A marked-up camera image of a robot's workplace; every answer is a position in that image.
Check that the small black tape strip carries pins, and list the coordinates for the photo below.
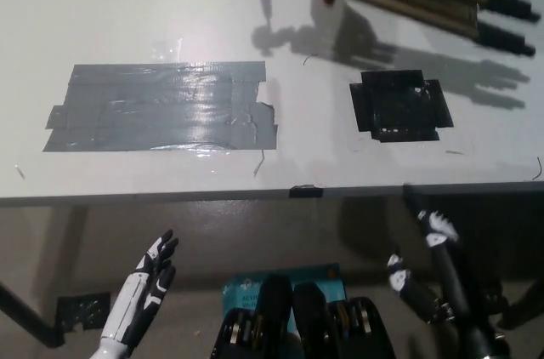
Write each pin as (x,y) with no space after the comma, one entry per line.
(306,192)

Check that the black metal table leg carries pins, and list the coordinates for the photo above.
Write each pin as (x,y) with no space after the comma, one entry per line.
(30,316)

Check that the black tape square patch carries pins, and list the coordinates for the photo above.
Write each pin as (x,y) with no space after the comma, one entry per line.
(399,108)

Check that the robot right hand white black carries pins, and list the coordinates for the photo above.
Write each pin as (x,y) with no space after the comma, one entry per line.
(442,274)

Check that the teal cardboard router box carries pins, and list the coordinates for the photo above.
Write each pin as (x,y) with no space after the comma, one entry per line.
(246,291)

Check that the grey duct tape patch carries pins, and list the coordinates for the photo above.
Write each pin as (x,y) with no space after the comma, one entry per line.
(161,108)

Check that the clear tape piece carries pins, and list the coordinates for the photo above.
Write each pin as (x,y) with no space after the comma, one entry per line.
(168,50)

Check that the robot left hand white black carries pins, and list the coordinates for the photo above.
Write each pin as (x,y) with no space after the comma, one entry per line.
(140,291)

